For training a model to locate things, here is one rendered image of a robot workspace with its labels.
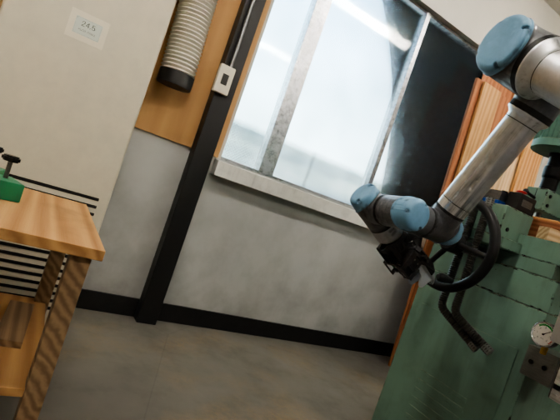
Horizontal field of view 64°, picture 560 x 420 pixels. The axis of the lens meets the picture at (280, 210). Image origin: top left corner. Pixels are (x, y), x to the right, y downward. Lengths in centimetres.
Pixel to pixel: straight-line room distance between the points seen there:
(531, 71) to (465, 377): 92
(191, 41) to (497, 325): 156
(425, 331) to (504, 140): 77
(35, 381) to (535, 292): 128
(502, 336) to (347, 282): 153
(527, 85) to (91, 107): 143
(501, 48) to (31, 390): 120
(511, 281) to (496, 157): 50
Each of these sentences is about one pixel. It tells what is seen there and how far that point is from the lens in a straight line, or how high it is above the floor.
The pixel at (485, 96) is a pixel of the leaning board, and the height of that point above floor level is 182.
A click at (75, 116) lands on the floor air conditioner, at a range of 183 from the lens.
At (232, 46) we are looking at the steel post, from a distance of 224.
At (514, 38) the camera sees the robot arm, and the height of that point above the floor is 118.
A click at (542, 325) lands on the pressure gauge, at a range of 135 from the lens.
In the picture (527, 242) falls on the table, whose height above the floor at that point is 88.
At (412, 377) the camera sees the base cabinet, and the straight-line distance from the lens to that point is 165.
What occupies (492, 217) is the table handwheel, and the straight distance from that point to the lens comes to 133.
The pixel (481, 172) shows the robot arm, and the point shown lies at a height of 97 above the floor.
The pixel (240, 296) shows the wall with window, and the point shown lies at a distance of 250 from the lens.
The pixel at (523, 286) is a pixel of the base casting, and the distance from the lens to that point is 146.
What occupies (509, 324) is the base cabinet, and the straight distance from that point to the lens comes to 146.
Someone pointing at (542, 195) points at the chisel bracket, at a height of 105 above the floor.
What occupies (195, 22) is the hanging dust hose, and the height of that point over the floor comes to 135.
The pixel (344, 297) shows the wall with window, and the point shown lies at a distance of 288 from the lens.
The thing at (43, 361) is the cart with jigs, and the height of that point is 25.
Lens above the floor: 76
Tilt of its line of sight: 1 degrees down
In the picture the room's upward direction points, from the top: 19 degrees clockwise
